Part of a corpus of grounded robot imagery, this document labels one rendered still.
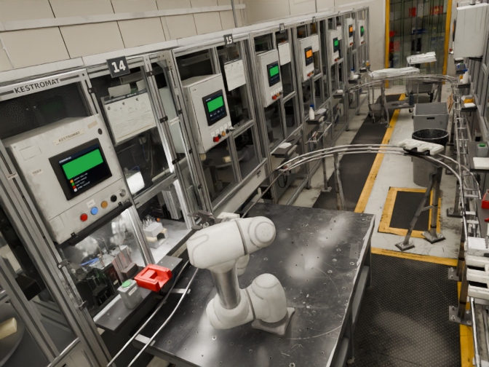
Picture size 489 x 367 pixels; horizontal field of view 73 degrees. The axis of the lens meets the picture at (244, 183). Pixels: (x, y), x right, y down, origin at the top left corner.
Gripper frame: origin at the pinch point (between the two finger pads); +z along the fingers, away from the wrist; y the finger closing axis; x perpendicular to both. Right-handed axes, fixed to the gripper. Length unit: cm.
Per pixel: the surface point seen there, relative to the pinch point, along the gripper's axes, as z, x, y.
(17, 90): 21, 51, 88
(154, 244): 32.1, 6.5, -17.9
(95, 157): 18, 32, 53
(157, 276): 11.4, 27.9, -20.5
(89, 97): 21, 22, 78
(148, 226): 40.4, 0.2, -9.5
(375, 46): 25, -826, -4
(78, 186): 18, 46, 45
